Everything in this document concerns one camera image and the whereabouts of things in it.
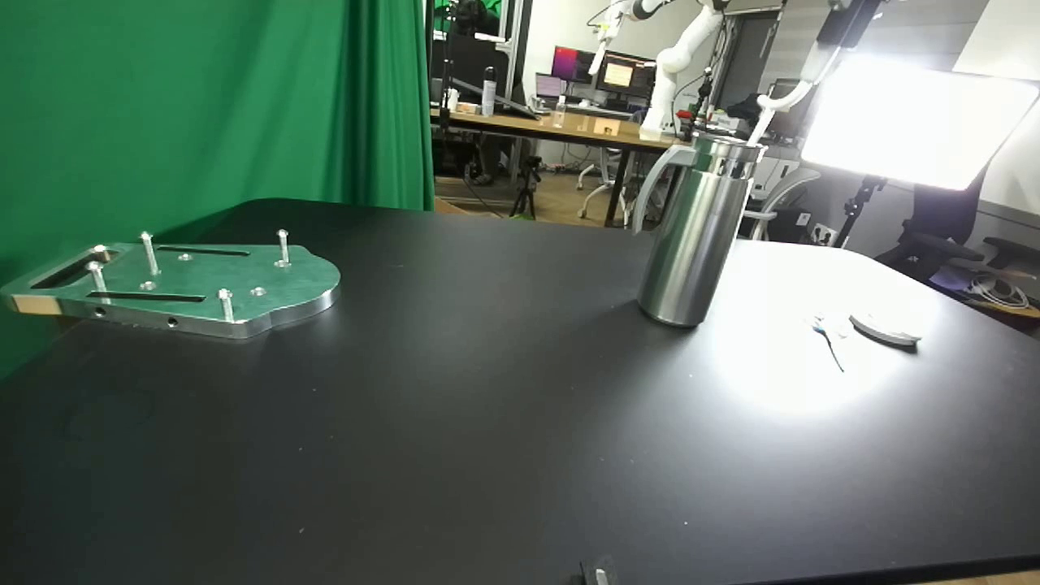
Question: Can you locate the wooden desk in background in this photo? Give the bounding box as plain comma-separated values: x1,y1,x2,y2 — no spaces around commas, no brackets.
434,99,679,228

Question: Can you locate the stainless steel thermos flask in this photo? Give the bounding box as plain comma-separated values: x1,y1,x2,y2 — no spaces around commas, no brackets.
630,135,764,328

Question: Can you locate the bright softbox light panel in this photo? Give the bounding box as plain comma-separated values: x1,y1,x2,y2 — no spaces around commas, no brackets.
804,56,1036,190

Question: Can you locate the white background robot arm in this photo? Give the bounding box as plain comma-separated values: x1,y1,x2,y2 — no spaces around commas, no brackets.
587,0,884,138

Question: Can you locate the white bottle brush handle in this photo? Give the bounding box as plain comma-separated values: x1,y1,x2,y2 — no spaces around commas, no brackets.
748,44,841,147

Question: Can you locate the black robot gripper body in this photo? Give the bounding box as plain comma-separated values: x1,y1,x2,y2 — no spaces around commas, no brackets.
817,0,884,47

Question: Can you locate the white round flask lid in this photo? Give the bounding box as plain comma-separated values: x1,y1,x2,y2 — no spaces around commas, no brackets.
848,314,920,352

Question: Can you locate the metal mounting plate with bolts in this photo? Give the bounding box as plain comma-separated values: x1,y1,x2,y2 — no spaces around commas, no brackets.
3,228,343,340

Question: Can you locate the computer monitor in background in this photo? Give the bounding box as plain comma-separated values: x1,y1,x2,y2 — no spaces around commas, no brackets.
600,59,638,92

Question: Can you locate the green backdrop curtain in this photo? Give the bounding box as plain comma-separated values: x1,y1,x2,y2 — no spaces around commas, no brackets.
0,0,440,378

